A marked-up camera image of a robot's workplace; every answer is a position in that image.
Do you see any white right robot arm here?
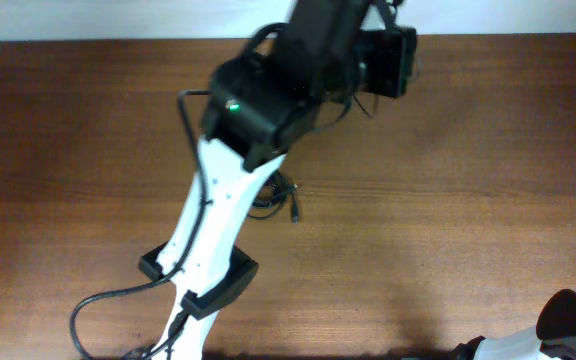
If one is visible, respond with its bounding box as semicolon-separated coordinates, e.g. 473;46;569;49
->
440;142;576;360

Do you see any thick black USB cable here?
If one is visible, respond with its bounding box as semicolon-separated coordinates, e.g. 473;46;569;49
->
246;169;301;224

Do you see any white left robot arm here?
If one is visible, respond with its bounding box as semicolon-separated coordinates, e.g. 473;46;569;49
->
140;1;417;359

